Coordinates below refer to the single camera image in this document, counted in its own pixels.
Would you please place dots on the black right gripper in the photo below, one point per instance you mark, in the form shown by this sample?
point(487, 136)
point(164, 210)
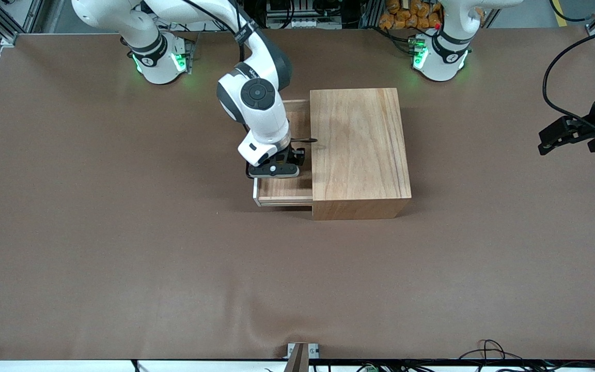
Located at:
point(296, 155)

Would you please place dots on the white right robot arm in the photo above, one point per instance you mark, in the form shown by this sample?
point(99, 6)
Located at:
point(259, 108)

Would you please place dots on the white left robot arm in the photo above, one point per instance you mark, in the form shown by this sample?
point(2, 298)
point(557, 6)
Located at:
point(439, 67)

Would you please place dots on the wooden drawer cabinet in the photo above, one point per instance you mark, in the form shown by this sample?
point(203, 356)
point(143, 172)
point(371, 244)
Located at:
point(359, 155)

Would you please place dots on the grey equipment rack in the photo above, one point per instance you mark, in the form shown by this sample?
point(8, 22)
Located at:
point(297, 23)

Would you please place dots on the pile of orange objects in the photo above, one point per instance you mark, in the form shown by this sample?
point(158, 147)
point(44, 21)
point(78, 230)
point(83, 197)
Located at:
point(401, 20)

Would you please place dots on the brown table cloth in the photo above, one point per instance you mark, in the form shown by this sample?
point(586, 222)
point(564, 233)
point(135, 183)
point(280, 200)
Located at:
point(173, 289)

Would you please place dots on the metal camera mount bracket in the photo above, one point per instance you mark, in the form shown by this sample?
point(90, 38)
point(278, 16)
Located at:
point(300, 359)

